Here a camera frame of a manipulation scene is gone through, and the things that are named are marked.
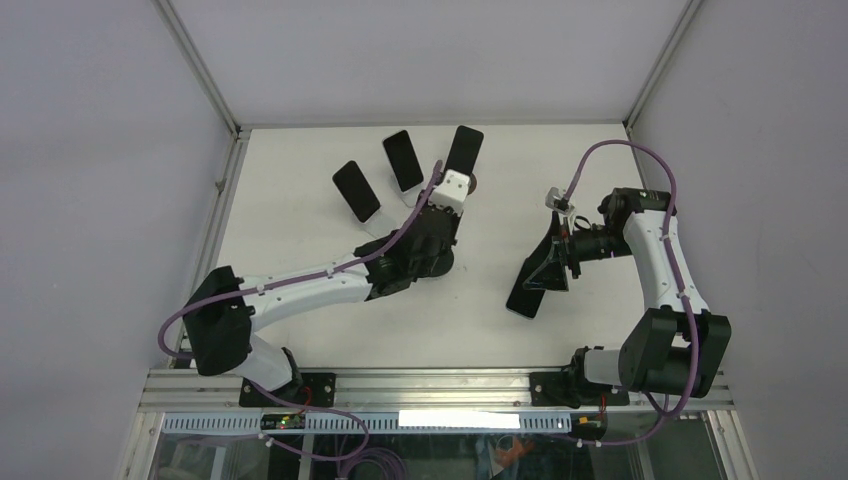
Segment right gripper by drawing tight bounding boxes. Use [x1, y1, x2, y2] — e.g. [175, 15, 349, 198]
[524, 211, 633, 292]

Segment white folding phone stand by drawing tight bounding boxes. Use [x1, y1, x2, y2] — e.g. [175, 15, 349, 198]
[400, 186, 425, 209]

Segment black phone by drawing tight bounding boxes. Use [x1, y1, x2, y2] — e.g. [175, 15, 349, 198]
[505, 257, 545, 320]
[382, 130, 424, 193]
[332, 160, 381, 223]
[445, 125, 484, 176]

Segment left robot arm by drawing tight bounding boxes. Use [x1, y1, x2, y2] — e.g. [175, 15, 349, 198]
[182, 206, 461, 406]

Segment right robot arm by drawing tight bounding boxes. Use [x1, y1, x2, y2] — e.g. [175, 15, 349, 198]
[506, 187, 732, 405]

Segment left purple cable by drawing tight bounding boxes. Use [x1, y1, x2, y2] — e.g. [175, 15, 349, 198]
[156, 159, 445, 480]

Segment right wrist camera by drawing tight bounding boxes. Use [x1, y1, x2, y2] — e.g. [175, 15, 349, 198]
[544, 187, 575, 223]

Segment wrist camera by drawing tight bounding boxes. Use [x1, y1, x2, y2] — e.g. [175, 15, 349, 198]
[544, 187, 575, 223]
[428, 169, 472, 216]

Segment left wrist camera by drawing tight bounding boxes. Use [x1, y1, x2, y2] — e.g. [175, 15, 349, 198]
[428, 169, 472, 216]

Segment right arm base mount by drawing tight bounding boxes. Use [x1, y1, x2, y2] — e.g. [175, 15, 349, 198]
[528, 371, 630, 409]

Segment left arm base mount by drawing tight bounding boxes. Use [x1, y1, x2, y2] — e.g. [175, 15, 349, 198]
[238, 371, 337, 408]

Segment white slotted cable duct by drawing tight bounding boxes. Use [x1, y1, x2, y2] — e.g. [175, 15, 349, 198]
[162, 410, 572, 436]

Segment aluminium frame rail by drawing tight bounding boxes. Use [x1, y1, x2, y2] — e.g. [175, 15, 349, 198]
[137, 367, 735, 413]

